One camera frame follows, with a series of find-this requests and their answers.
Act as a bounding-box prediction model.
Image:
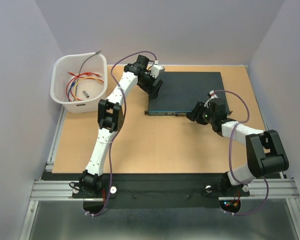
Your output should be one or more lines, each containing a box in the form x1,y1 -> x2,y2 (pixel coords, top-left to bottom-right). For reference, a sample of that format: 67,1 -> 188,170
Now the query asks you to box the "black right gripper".
185,101 -> 215,125

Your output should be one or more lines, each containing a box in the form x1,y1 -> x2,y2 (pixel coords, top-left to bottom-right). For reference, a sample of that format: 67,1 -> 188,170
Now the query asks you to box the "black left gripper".
137,69 -> 163,98

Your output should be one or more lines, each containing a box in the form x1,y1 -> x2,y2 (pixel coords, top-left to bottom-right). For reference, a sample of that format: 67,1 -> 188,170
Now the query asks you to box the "yellow patch cable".
73,76 -> 105,101

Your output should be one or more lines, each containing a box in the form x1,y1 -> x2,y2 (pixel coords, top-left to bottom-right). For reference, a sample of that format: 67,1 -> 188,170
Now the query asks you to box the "red patch cable looped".
65,69 -> 90,102

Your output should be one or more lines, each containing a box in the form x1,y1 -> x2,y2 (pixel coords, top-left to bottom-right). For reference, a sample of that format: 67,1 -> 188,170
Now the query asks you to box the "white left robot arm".
77,54 -> 165,197

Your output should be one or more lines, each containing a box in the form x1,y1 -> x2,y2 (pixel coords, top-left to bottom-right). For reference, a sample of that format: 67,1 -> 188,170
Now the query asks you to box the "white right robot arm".
186,98 -> 290,195

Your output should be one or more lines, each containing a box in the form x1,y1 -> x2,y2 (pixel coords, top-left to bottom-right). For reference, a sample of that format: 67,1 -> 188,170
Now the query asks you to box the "white plastic basket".
50,52 -> 108,114

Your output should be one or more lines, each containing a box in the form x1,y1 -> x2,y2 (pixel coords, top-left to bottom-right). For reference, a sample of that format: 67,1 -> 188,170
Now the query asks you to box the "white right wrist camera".
204,90 -> 218,108

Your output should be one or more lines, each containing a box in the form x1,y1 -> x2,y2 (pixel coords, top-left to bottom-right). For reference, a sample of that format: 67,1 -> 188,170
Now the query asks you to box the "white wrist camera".
149,60 -> 165,79
204,90 -> 218,108

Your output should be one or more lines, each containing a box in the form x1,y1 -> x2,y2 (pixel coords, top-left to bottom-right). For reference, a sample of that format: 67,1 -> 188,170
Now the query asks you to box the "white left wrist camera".
149,60 -> 165,79

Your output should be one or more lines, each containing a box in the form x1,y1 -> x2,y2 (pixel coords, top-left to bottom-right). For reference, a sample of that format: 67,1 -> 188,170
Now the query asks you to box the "dark blue network switch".
144,71 -> 225,116

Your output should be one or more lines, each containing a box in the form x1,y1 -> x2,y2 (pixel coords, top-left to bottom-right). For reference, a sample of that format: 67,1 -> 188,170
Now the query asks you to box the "grey cable in basket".
78,49 -> 103,75

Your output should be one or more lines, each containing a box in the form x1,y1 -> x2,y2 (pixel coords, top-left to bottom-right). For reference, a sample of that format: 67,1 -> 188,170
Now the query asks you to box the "red cable in basket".
74,71 -> 102,78

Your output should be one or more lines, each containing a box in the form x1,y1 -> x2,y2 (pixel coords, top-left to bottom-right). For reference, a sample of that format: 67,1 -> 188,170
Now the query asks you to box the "blue cable in basket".
68,79 -> 77,103

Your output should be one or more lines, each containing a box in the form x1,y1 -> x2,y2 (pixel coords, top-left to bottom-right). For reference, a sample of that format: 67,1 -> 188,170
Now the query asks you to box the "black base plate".
39,172 -> 288,210

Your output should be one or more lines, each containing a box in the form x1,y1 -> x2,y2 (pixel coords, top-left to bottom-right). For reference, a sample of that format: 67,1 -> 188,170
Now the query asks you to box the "aluminium frame rail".
30,178 -> 300,201

